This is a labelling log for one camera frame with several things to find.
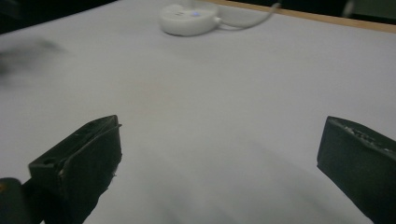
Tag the white round device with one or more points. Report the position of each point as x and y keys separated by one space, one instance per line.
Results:
x=187 y=18

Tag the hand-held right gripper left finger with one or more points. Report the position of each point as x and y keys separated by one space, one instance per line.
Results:
x=84 y=165

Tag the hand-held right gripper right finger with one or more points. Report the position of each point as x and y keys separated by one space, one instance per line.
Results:
x=358 y=161

